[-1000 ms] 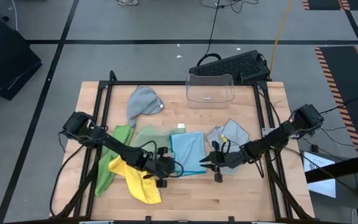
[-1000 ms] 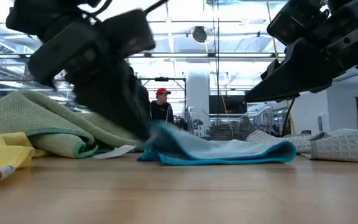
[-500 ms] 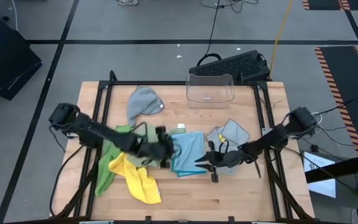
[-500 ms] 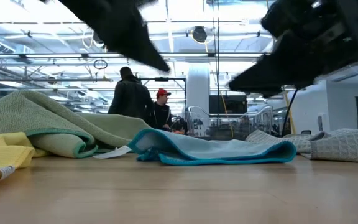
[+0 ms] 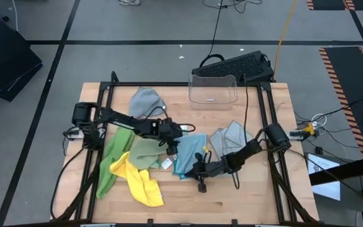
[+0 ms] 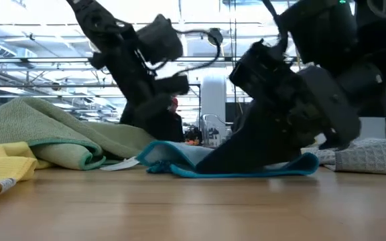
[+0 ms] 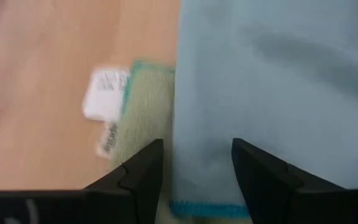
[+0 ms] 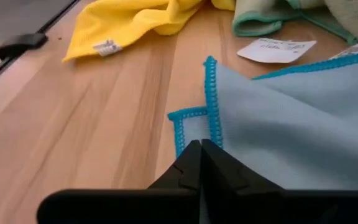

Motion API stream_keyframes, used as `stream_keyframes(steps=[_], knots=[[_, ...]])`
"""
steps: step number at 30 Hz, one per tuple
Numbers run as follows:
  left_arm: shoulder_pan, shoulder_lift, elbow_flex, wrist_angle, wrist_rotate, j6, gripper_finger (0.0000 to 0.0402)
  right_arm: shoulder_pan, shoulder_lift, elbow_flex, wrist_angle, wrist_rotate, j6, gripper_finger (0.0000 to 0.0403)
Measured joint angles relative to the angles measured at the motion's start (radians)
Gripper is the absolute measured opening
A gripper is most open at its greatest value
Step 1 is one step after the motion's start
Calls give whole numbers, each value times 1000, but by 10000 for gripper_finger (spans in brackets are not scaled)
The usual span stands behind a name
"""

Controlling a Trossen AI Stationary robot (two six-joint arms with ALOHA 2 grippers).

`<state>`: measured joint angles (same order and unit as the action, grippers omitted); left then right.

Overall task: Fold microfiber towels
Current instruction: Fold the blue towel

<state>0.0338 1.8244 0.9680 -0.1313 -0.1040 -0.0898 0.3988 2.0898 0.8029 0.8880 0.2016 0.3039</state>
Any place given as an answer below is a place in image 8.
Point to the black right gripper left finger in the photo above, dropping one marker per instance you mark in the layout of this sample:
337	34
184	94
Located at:
120	208

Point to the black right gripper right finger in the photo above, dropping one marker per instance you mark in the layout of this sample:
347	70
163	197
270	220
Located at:
259	208

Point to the light blue towel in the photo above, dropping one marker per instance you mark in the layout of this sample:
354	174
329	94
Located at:
291	124

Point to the pale green towel, teal trim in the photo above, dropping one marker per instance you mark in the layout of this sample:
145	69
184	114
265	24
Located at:
259	21

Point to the yellow towel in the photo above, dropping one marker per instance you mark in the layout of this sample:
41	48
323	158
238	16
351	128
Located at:
129	21

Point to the black metal table frame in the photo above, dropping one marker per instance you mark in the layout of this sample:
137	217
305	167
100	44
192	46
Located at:
20	43

